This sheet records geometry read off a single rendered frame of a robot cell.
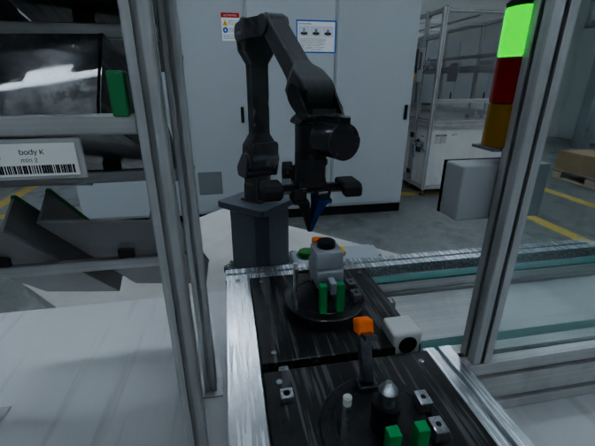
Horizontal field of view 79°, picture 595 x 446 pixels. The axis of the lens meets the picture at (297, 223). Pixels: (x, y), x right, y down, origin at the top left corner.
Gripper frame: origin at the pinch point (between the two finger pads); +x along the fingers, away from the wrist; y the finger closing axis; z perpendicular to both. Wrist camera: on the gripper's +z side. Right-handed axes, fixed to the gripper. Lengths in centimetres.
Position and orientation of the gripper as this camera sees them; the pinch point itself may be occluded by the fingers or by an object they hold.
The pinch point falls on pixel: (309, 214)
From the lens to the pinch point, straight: 69.2
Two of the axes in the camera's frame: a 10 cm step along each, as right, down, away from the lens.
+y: -9.8, 0.7, -1.8
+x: 0.0, 9.3, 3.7
